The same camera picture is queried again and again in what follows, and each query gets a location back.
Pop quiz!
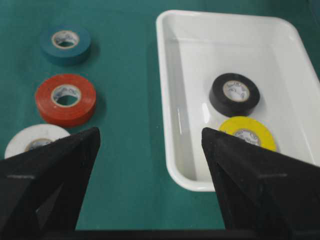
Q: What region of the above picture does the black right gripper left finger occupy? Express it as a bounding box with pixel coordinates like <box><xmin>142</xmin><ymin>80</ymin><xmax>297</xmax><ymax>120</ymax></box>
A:
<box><xmin>0</xmin><ymin>127</ymin><xmax>101</xmax><ymax>233</ymax></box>

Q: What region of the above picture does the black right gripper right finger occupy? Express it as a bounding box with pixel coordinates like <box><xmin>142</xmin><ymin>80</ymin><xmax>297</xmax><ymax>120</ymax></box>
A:
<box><xmin>201</xmin><ymin>127</ymin><xmax>320</xmax><ymax>233</ymax></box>

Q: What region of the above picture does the yellow tape roll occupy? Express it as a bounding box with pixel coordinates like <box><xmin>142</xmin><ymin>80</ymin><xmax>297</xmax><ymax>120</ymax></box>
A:
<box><xmin>219</xmin><ymin>116</ymin><xmax>277</xmax><ymax>152</ymax></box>

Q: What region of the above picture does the black tape roll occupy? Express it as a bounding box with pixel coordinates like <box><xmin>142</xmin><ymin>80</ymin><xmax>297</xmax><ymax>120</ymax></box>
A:
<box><xmin>209</xmin><ymin>73</ymin><xmax>261</xmax><ymax>117</ymax></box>

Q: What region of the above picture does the white tape roll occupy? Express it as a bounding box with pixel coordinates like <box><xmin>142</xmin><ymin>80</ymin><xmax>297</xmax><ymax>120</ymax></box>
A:
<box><xmin>4</xmin><ymin>124</ymin><xmax>70</xmax><ymax>159</ymax></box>

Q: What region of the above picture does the red tape roll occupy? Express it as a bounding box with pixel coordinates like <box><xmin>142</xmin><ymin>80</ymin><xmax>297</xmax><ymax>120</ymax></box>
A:
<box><xmin>35</xmin><ymin>73</ymin><xmax>97</xmax><ymax>128</ymax></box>

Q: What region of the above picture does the teal tape roll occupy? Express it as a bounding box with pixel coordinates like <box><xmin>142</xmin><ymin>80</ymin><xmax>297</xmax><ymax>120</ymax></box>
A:
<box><xmin>39</xmin><ymin>24</ymin><xmax>92</xmax><ymax>66</ymax></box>

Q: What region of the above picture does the green table cloth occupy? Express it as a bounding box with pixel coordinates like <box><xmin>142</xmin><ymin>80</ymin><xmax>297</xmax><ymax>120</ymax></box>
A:
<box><xmin>0</xmin><ymin>0</ymin><xmax>320</xmax><ymax>230</ymax></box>

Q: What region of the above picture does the white plastic tray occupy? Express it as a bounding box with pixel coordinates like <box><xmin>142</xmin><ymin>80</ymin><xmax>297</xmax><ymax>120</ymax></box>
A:
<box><xmin>156</xmin><ymin>10</ymin><xmax>320</xmax><ymax>192</ymax></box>

